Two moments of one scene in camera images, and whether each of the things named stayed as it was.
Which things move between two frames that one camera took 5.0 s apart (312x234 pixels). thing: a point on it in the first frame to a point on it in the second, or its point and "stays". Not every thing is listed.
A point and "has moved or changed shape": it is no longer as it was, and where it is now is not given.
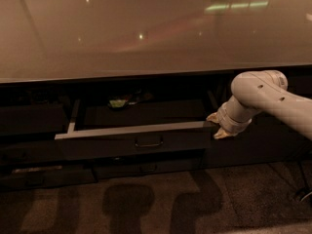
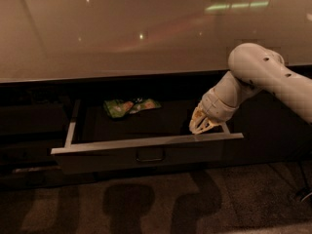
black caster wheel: [302, 195] stays
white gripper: [226, 122] to [214, 108]
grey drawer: [97, 130] has moved or changed shape
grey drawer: [32, 119] stays
